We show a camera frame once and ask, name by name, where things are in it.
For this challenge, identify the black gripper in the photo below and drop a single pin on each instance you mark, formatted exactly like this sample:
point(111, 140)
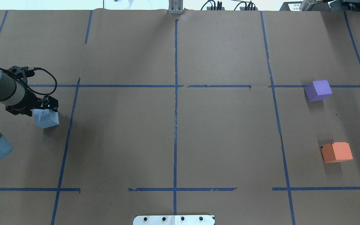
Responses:
point(30, 101)

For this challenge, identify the light blue foam block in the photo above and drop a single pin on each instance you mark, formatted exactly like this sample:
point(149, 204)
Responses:
point(45, 118)

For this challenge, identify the purple foam block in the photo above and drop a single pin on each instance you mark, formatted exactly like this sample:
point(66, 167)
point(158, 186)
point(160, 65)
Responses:
point(318, 90)

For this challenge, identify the orange foam block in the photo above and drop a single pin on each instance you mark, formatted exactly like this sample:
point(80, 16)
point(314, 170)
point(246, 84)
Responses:
point(336, 152)

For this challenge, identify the metal cup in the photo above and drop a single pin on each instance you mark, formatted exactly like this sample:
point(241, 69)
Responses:
point(307, 5)

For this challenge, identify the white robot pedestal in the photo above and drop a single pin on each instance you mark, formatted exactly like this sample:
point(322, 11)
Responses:
point(174, 220)

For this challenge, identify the aluminium frame post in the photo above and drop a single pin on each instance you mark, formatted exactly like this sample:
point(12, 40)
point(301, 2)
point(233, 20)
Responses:
point(175, 7)

